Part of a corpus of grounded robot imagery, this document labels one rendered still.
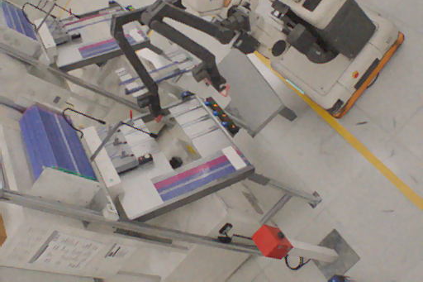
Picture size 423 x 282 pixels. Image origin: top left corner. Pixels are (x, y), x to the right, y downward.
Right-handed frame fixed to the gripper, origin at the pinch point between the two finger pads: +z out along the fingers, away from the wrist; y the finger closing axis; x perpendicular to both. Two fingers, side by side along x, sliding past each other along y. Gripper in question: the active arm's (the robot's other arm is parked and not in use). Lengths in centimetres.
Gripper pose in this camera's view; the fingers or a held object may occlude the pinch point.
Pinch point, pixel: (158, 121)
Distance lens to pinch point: 277.2
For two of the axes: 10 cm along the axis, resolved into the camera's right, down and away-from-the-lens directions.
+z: 1.1, 7.5, 6.5
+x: 9.1, -3.4, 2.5
